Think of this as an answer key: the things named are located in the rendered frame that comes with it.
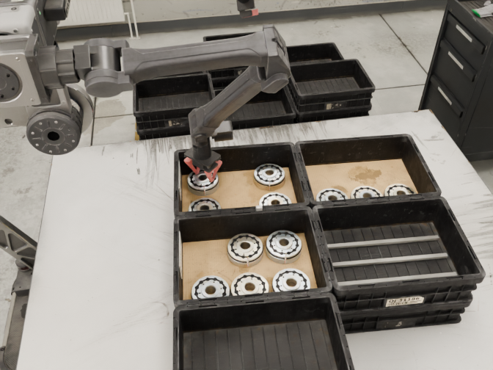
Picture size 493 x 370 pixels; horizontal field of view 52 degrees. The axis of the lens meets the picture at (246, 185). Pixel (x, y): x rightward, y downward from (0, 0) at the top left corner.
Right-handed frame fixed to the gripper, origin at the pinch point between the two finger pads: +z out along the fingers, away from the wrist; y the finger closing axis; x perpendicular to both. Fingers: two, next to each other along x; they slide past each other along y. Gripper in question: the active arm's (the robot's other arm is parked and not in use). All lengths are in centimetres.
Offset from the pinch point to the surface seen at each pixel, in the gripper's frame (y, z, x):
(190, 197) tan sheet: 0.3, 4.4, 7.4
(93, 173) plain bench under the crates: 48, 17, 11
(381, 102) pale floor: 18, 91, -197
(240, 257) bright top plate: -29.3, 1.2, 18.8
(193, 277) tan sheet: -21.4, 4.1, 30.6
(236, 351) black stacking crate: -45, 4, 41
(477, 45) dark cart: -40, 10, -152
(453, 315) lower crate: -84, 14, -8
